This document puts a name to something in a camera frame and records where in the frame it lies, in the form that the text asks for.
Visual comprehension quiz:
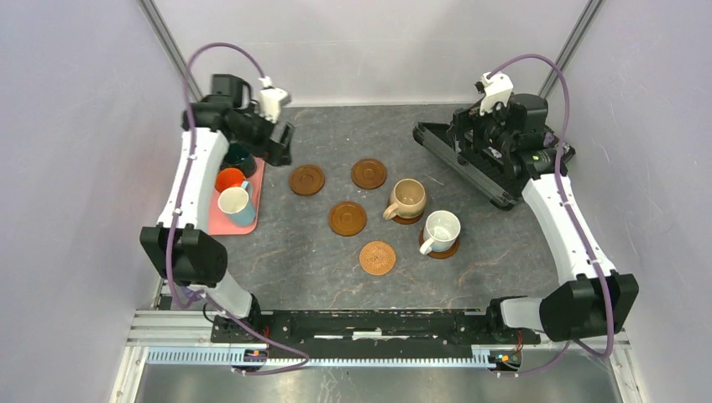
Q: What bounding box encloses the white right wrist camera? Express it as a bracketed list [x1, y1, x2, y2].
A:
[476, 71, 514, 116]

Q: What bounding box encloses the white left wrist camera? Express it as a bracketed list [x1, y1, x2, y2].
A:
[258, 76, 291, 123]

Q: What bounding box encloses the pink tray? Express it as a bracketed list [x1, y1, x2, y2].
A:
[208, 159, 265, 236]

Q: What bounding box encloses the light blue mug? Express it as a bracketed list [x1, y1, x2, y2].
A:
[217, 181, 257, 227]

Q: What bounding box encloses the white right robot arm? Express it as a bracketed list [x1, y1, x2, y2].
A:
[446, 94, 639, 343]

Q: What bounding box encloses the dark green mug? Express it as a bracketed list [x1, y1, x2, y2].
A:
[220, 143, 257, 178]

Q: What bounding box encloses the woven rattan coaster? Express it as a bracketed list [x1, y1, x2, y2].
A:
[359, 241, 396, 275]

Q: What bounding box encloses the black poker chip case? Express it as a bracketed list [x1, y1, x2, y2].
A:
[412, 122, 557, 211]

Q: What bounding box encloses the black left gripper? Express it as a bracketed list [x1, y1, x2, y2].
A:
[231, 102, 294, 167]

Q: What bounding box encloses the beige mug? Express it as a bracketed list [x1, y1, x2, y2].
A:
[382, 178, 427, 220]

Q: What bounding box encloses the aluminium frame rail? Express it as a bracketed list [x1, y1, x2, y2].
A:
[126, 310, 632, 367]

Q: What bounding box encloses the brown wooden coaster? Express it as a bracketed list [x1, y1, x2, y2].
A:
[351, 159, 387, 190]
[289, 165, 326, 196]
[328, 201, 368, 237]
[427, 237, 461, 259]
[392, 212, 424, 225]

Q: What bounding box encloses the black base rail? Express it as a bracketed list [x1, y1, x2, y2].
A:
[210, 309, 542, 360]

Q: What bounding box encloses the orange mug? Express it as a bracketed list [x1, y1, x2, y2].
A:
[214, 167, 246, 193]

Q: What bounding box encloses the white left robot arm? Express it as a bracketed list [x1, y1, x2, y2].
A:
[139, 74, 294, 343]

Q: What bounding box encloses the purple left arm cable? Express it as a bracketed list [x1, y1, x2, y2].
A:
[165, 42, 311, 376]

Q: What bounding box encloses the white mug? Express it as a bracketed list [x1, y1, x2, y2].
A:
[419, 210, 461, 255]

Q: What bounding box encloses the purple plastic stand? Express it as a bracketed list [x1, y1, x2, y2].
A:
[170, 287, 203, 310]

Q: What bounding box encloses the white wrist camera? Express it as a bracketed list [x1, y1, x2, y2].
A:
[258, 76, 291, 123]
[476, 71, 514, 116]

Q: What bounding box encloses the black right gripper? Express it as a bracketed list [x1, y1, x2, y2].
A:
[448, 96, 517, 154]

